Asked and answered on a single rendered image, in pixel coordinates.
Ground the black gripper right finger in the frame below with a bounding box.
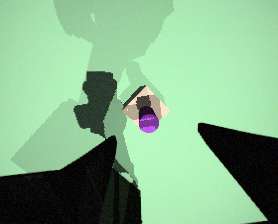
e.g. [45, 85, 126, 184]
[198, 122, 278, 220]

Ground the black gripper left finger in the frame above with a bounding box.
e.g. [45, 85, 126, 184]
[0, 135, 117, 224]

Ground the beige square block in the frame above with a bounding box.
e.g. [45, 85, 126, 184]
[122, 85, 170, 128]

